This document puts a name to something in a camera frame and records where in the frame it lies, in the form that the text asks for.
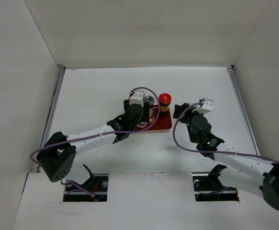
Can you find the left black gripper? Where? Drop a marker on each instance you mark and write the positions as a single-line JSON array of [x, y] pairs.
[[146, 111]]

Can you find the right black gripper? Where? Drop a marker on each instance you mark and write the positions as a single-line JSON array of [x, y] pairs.
[[178, 108]]

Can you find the grey-cap white salt shaker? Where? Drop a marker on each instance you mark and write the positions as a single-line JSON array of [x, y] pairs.
[[150, 100]]

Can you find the tall red-cap sauce bottle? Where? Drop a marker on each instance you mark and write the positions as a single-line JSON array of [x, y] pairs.
[[164, 101]]

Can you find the black-cap white bottle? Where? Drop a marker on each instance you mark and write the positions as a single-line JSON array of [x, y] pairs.
[[142, 124]]

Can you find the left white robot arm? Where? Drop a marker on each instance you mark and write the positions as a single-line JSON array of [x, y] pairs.
[[57, 157]]

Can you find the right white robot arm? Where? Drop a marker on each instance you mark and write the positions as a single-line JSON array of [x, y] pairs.
[[252, 173]]

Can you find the red rectangular tray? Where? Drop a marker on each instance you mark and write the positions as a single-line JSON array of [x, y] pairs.
[[162, 124]]

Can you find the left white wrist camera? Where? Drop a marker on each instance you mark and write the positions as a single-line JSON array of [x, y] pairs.
[[137, 97]]

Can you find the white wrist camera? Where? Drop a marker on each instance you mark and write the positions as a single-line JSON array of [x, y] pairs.
[[137, 97], [205, 106]]

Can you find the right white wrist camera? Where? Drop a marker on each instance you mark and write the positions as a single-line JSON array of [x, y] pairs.
[[205, 106]]

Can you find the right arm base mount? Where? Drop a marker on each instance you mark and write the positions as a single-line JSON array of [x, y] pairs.
[[208, 188]]

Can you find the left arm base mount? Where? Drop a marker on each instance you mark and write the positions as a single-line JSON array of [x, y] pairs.
[[94, 189]]

